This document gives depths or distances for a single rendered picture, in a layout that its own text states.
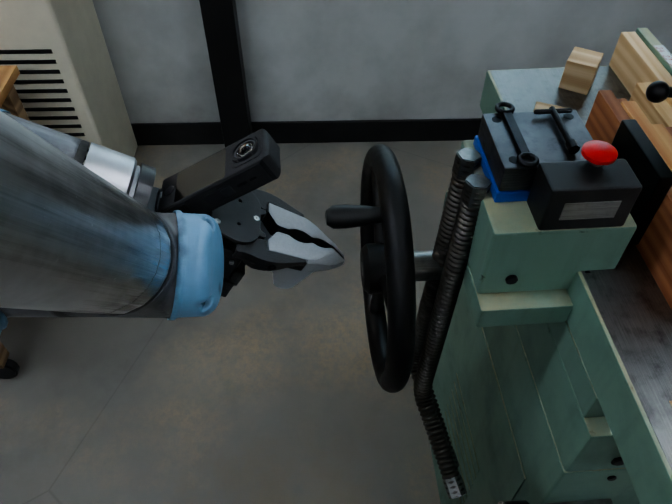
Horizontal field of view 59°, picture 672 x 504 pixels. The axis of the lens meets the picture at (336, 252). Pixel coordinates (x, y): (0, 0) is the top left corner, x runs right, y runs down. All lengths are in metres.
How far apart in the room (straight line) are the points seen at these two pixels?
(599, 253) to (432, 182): 1.48
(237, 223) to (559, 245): 0.30
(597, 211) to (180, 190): 0.36
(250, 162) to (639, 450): 0.40
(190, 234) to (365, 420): 1.14
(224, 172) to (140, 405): 1.14
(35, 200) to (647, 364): 0.50
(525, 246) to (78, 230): 0.42
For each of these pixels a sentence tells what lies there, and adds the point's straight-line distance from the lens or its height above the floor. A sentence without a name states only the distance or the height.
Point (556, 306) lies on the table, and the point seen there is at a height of 0.87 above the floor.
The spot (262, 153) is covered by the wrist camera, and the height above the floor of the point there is 1.04.
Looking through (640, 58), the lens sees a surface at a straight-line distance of 0.89.
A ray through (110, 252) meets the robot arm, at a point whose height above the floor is 1.14.
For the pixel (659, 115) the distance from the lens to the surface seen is 0.80.
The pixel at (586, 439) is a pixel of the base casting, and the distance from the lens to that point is 0.66.
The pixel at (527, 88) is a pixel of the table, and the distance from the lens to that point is 0.86.
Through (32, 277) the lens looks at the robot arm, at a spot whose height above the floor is 1.17.
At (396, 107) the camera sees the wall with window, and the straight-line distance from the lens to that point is 2.14.
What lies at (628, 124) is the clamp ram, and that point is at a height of 1.00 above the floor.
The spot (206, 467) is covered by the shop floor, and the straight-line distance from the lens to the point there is 1.48.
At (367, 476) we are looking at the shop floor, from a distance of 1.44.
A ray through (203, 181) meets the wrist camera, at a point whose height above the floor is 1.01.
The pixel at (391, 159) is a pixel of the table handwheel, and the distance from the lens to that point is 0.62.
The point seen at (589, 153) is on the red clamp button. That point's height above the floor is 1.02.
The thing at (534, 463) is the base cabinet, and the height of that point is 0.63.
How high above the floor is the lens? 1.34
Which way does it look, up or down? 48 degrees down
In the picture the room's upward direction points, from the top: straight up
